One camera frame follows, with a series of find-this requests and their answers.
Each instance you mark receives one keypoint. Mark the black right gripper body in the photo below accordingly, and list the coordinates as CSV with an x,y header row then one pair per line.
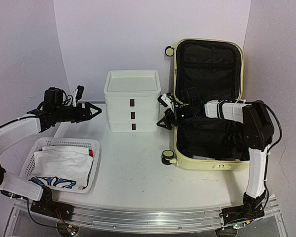
x,y
188,113

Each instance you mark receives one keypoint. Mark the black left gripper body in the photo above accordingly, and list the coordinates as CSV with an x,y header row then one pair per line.
x,y
61,116

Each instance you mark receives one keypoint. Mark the red printed t-shirt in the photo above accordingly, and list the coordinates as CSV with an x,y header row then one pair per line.
x,y
90,153

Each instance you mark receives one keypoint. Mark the white three-drawer storage cabinet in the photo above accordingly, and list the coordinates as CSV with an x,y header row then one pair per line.
x,y
131,100

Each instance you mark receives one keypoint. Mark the pale yellow hard-shell suitcase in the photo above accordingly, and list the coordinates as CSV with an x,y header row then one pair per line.
x,y
206,68

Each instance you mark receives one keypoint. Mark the white blue-print t-shirt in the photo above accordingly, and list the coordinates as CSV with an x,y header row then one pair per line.
x,y
62,167

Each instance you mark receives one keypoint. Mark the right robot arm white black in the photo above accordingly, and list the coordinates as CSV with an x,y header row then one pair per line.
x,y
249,133

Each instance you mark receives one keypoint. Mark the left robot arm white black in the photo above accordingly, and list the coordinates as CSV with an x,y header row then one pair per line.
x,y
55,108

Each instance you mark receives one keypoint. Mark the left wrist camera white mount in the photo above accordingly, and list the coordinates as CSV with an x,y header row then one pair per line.
x,y
77,94

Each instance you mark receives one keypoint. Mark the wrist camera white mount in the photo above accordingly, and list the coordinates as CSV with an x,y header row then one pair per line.
x,y
77,94
167,101

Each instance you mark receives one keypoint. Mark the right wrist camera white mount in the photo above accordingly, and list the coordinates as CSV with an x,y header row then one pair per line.
x,y
167,101

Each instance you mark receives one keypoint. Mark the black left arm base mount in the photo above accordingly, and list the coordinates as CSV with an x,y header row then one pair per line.
x,y
48,207

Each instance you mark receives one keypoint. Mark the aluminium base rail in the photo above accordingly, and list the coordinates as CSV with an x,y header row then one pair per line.
x,y
169,221

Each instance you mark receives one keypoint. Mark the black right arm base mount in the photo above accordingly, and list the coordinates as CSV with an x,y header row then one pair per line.
x,y
251,209

